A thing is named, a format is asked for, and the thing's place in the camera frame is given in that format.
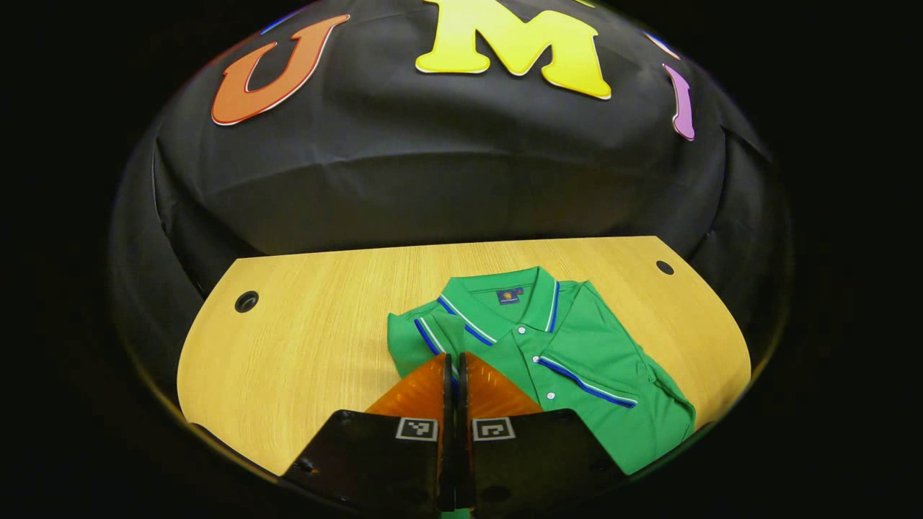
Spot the green T-shirt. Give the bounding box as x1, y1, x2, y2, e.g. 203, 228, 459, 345
387, 265, 697, 476

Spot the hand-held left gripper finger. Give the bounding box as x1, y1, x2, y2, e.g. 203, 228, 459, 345
280, 352, 456, 514
457, 351, 628, 514

